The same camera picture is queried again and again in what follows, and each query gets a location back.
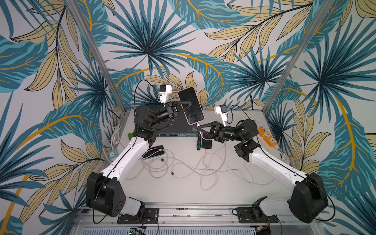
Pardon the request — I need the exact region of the white charging cable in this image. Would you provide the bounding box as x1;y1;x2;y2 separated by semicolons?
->
196;123;277;190

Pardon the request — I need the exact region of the white-edged black phone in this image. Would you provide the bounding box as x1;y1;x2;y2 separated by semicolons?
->
201;139;212;149

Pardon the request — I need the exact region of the pink-edged black phone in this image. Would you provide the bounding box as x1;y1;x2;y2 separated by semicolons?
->
178;87;204;125

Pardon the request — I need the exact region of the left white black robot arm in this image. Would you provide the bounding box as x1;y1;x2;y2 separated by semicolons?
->
86;101;192;217

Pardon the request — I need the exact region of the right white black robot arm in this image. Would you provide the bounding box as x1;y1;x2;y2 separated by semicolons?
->
198;119;331;224

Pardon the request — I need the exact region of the green clamp tool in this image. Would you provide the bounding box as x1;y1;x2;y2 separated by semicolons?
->
127;133;134;140

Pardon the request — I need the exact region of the orange power strip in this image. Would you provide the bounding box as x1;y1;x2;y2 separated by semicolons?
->
258;126;278;147

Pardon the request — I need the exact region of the light blue power strip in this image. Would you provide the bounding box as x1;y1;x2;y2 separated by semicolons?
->
108;149;118;162

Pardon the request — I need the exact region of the green handled screwdriver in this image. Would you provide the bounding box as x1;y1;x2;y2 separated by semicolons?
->
196;138;202;151

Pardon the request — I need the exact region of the grey network switch box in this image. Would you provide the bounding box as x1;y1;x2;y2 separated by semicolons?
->
153;113;198;137

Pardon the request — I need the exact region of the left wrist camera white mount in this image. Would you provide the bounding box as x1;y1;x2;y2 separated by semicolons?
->
158;85;172;104

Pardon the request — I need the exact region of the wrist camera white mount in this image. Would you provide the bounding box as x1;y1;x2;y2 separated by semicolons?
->
158;85;172;104
214;104;229;126

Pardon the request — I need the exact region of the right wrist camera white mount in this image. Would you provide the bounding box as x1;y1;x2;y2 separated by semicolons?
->
214;104;229;126

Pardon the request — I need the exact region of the left aluminium corner post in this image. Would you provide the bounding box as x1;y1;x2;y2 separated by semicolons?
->
63;0;128;114

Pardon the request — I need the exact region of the aluminium corner post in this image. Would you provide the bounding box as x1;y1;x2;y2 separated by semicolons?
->
262;0;334;115
63;0;128;114

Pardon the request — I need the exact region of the white power strip cord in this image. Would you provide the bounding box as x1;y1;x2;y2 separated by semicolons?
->
110;124;122;147

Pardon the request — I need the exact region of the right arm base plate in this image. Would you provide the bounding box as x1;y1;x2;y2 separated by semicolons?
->
232;207;279;224

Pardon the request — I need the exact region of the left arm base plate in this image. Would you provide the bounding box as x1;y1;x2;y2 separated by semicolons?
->
117;208;159;225

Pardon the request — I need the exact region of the aluminium front rail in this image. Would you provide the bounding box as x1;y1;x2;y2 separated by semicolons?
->
69;203;326;235

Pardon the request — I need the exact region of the right aluminium corner post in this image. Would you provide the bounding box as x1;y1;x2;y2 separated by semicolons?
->
262;0;334;115

